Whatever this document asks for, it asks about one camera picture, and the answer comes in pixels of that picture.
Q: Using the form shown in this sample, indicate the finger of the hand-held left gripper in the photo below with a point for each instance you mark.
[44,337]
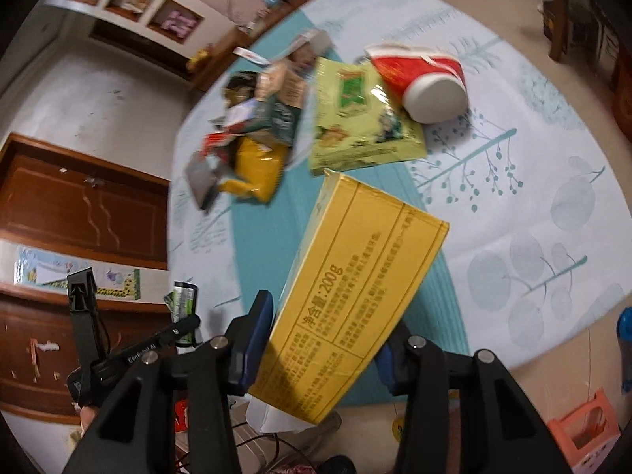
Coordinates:
[83,311]
[163,336]

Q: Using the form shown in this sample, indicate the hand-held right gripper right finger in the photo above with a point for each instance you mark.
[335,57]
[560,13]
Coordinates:
[391,368]

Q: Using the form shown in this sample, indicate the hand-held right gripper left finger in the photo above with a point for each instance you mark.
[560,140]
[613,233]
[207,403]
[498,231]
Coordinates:
[254,340]

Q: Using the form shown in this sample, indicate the green white wrapper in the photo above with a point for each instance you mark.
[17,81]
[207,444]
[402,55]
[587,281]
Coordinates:
[185,301]

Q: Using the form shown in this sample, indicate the yellow cardboard box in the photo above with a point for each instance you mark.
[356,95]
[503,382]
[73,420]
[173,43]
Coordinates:
[345,281]

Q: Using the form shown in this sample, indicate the person's left hand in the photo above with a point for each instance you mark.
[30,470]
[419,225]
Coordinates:
[89,417]

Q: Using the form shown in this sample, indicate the white plastic bag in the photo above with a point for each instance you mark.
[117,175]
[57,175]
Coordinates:
[269,417]

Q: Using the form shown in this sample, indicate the wooden door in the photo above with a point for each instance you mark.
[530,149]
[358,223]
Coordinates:
[74,202]

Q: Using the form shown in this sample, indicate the grey foil packet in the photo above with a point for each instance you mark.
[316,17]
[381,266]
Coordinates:
[201,182]

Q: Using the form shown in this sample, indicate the yellow snack packet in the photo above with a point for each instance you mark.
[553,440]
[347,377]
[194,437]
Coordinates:
[256,163]

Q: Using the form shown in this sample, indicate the red white wrapper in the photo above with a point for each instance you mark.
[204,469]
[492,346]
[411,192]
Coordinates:
[219,140]

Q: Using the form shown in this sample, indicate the leaf printed tablecloth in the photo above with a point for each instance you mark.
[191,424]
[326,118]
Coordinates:
[518,207]

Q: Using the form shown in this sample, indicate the brown green carton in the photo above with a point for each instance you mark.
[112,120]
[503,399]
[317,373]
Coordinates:
[281,108]

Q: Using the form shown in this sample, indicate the blue bottle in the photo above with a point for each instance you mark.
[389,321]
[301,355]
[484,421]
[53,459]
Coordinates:
[626,338]

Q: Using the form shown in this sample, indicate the green snack packet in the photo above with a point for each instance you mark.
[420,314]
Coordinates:
[355,123]

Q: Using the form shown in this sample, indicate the dark crumpled packet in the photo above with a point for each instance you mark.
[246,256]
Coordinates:
[239,90]

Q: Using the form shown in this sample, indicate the yellow toy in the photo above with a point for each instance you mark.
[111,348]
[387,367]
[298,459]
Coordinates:
[198,60]

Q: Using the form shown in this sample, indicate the red paper cup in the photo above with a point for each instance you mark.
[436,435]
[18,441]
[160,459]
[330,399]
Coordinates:
[434,94]

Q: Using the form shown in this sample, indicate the white red paper strip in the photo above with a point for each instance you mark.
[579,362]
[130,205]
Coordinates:
[251,56]

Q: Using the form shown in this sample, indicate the white printed packet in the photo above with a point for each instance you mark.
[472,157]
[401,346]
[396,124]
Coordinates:
[311,47]

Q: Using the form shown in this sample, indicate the wooden chair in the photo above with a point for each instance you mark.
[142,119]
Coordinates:
[568,15]

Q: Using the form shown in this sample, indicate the colourful wall poster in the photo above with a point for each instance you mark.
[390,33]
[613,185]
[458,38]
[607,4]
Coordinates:
[54,269]

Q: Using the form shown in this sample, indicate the wall niche shelf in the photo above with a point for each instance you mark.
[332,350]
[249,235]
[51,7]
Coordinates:
[123,0]

